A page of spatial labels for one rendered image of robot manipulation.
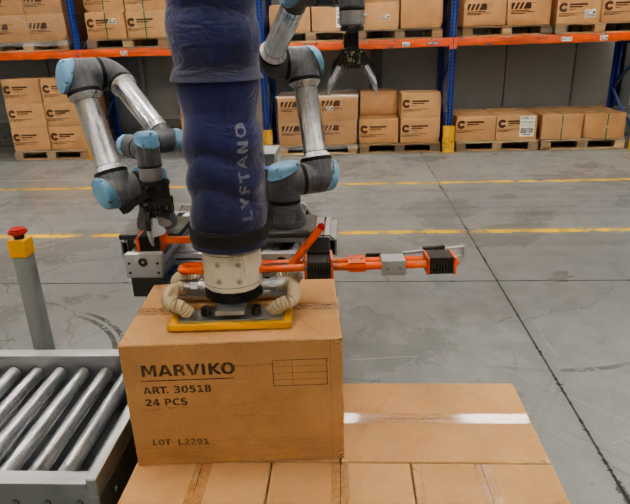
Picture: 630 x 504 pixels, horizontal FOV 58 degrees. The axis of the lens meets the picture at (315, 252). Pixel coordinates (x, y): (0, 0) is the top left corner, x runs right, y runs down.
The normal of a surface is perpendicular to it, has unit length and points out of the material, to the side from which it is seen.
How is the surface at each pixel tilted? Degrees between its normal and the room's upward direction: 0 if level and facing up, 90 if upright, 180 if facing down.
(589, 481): 0
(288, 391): 90
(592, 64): 90
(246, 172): 70
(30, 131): 84
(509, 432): 0
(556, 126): 91
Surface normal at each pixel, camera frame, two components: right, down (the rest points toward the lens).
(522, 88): -0.06, 0.36
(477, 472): -0.04, -0.93
